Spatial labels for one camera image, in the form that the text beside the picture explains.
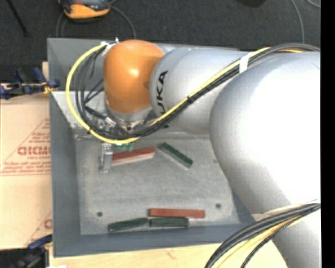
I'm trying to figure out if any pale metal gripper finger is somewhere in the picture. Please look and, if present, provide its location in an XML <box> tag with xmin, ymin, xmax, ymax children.
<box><xmin>101</xmin><ymin>143</ymin><xmax>114</xmax><ymax>170</ymax></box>
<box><xmin>99</xmin><ymin>149</ymin><xmax>107</xmax><ymax>174</ymax></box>

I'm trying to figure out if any red-brown flat block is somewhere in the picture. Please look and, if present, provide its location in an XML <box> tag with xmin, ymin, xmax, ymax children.
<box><xmin>147</xmin><ymin>208</ymin><xmax>206</xmax><ymax>219</ymax></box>
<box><xmin>111</xmin><ymin>146</ymin><xmax>156</xmax><ymax>167</ymax></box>

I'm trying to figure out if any dark green flat block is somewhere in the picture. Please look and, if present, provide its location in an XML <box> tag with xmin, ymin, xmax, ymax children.
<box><xmin>157</xmin><ymin>141</ymin><xmax>194</xmax><ymax>170</ymax></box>
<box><xmin>107</xmin><ymin>217</ymin><xmax>150</xmax><ymax>233</ymax></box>
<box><xmin>149</xmin><ymin>217</ymin><xmax>190</xmax><ymax>229</ymax></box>

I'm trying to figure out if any grey metal bin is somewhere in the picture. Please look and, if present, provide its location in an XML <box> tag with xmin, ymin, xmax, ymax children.
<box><xmin>46</xmin><ymin>37</ymin><xmax>258</xmax><ymax>258</ymax></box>

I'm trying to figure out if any brown cardboard board, red print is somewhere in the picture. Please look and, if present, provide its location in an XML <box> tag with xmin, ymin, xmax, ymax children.
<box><xmin>0</xmin><ymin>61</ymin><xmax>54</xmax><ymax>251</ymax></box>

